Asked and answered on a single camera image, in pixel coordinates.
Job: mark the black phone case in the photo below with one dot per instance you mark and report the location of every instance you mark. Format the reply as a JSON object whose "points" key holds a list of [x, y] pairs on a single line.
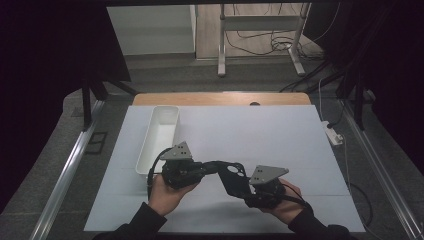
{"points": [[233, 182]]}

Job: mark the wooden table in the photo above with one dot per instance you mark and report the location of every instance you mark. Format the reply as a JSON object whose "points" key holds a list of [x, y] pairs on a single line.
{"points": [[200, 99]]}

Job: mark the black metal stand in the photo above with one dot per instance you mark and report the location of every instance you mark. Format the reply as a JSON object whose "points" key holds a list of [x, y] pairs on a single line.
{"points": [[86, 103], [358, 103]]}

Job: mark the white metal desk frame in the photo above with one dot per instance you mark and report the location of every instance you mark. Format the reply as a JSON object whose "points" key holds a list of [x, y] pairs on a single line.
{"points": [[260, 23]]}

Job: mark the white plastic storage box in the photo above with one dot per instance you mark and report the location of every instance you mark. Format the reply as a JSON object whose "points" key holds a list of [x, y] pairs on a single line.
{"points": [[160, 133]]}

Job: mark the aluminium rail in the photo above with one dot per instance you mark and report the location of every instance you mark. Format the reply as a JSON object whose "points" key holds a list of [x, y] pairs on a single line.
{"points": [[66, 173], [383, 173]]}

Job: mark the person's right hand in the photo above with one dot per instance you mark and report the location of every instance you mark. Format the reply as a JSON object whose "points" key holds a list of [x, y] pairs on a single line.
{"points": [[286, 210]]}

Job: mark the white power strip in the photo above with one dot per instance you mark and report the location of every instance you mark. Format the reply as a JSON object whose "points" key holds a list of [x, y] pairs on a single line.
{"points": [[331, 134]]}

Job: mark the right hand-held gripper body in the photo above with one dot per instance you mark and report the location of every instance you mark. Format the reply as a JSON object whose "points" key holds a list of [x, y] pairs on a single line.
{"points": [[268, 191]]}

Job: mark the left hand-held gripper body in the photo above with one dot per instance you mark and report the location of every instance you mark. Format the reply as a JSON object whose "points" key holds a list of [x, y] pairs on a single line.
{"points": [[181, 173]]}

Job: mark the person's left hand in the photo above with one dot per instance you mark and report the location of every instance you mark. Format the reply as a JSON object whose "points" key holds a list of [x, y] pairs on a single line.
{"points": [[166, 196]]}

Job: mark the white cabinet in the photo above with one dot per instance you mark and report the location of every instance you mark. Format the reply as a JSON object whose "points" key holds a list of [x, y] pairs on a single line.
{"points": [[153, 30]]}

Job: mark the white table mat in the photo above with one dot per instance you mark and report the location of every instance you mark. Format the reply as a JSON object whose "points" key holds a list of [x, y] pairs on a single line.
{"points": [[240, 133]]}

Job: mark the dark curtain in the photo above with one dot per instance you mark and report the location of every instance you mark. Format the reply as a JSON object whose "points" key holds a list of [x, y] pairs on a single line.
{"points": [[393, 66], [40, 83]]}

